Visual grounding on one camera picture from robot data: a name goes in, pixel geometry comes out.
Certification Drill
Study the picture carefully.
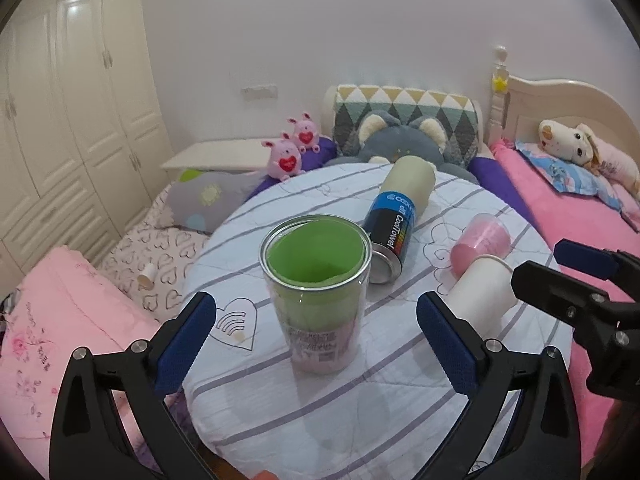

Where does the green pink clear can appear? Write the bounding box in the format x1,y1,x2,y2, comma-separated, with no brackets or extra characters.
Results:
259,214,372,374

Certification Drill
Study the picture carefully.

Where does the front pink bunny plush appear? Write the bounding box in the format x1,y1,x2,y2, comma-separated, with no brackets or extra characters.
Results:
262,132,304,182

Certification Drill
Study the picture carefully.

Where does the operator hand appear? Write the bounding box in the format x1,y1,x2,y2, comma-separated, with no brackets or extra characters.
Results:
252,470,279,480

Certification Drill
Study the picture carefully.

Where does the grey cat plush cushion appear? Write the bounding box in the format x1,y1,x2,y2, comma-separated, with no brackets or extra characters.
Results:
326,110,478,184

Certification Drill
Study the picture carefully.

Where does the small paper cup on bed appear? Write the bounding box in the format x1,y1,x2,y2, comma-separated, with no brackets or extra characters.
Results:
137,262,157,290

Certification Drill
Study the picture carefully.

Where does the grey sun pattern pillow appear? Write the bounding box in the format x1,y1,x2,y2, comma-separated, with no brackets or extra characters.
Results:
156,171,266,234

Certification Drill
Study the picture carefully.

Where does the pink bunny plush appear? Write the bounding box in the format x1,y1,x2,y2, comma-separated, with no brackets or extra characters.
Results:
288,112,320,154
262,132,304,182

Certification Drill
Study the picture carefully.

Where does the white paper cup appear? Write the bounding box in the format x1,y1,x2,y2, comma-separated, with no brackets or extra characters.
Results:
444,255,518,336

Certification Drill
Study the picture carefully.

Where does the pink embroidered quilt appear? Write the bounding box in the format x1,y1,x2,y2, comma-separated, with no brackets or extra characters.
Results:
1,247,160,477

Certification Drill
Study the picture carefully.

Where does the diamond pattern quilted headboard cover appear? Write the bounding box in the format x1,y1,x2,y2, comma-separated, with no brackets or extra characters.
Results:
326,84,483,167

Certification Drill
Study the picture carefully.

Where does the heart pattern white pillow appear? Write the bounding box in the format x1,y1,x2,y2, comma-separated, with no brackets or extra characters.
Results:
99,186,208,323

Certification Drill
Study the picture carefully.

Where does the cream wooden headboard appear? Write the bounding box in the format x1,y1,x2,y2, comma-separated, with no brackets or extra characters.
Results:
483,46,639,160

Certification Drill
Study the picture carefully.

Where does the pink clear plastic cup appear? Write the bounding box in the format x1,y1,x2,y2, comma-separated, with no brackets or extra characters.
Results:
450,214,511,278

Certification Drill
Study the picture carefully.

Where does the yellow star sticker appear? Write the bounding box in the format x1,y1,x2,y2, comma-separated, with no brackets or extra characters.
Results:
492,76,509,93

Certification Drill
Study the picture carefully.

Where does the pink fleece blanket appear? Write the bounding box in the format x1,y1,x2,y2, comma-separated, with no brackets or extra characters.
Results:
491,140,639,463

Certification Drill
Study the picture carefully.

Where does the white nightstand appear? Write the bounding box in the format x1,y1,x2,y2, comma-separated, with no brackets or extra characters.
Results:
162,139,270,172

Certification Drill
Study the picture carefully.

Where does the black blue CoolTowel can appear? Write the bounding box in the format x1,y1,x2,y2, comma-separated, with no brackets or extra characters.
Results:
362,155,436,285

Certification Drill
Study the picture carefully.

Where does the rear pink bunny plush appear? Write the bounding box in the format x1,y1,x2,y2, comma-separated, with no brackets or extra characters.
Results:
288,112,320,154

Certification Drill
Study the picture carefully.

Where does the white wall socket panel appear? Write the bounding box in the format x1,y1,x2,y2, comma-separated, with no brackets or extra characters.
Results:
241,84,279,102

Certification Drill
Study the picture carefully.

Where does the cream white wardrobe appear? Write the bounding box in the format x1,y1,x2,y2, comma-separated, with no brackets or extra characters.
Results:
1,0,172,290

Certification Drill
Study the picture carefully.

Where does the white dog plush toy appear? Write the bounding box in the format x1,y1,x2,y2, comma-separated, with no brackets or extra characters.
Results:
538,119,600,167

